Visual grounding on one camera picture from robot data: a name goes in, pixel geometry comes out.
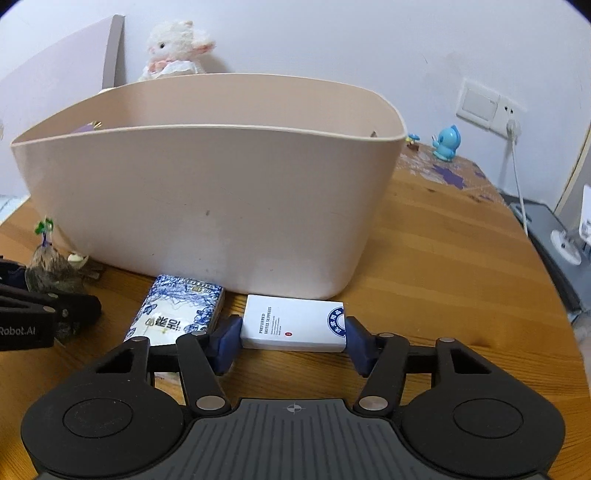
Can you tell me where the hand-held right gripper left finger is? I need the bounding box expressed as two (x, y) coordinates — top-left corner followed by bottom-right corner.
(95, 315), (243, 409)

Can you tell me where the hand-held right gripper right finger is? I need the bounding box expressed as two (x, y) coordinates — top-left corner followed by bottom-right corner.
(345, 316), (494, 409)

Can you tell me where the blue patterned tissue packet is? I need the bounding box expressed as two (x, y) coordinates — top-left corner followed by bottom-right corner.
(124, 274), (225, 347)

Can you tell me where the white small box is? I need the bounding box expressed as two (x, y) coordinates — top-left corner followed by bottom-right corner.
(241, 294), (348, 353)

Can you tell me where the beige plastic storage bin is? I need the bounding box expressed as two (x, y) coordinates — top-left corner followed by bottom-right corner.
(10, 72), (408, 299)

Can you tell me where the floral patterned mat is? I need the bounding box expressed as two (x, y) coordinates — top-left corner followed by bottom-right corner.
(393, 142), (509, 208)

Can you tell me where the grey appliance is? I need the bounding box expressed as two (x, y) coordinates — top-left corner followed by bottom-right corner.
(499, 188), (583, 315)

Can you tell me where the blue cartoon figurine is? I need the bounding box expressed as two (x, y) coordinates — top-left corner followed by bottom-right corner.
(432, 126), (463, 162)

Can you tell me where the pink headboard panel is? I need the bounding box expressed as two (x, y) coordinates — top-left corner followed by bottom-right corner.
(0, 15), (127, 139)

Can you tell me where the white stand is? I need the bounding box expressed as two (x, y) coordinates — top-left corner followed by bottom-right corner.
(550, 185), (591, 266)

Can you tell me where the white plush lamb toy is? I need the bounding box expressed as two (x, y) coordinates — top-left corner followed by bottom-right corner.
(137, 19), (217, 82)

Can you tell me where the white plug and cable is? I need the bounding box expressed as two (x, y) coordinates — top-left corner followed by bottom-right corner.
(506, 119), (530, 237)

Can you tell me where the white wall switch socket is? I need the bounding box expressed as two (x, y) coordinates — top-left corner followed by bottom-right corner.
(456, 78), (526, 137)

